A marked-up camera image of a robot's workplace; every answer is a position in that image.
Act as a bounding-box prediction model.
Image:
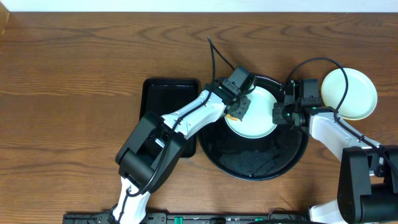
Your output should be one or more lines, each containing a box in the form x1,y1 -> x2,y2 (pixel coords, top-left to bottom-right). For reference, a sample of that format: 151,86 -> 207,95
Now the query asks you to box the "green yellow sponge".
225,114 -> 239,121

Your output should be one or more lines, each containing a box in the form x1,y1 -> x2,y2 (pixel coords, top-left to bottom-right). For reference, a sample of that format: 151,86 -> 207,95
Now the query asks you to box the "light green plate front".
224,86 -> 277,139

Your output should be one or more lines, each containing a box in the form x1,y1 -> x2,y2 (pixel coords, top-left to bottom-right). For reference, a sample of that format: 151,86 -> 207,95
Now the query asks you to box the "black round tray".
197,76 -> 309,180

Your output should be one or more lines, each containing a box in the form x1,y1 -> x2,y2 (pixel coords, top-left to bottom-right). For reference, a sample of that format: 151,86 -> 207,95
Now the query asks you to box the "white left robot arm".
109,81 -> 255,223

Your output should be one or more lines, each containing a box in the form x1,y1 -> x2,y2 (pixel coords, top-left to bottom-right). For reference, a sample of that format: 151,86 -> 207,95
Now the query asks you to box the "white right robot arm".
272,103 -> 397,223

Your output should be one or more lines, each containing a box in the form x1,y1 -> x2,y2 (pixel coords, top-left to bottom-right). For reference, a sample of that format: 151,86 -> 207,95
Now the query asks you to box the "light green plate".
321,68 -> 377,115
224,86 -> 277,139

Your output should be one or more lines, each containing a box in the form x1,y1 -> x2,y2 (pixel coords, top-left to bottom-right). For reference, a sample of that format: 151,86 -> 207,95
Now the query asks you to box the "black rectangular tray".
138,77 -> 200,158

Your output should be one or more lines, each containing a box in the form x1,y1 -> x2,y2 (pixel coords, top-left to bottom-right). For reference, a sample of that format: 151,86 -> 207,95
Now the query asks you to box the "yellow plate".
340,114 -> 369,121

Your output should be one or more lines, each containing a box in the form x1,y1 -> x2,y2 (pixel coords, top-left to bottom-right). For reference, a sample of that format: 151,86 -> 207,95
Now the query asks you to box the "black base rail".
62,212 -> 316,224

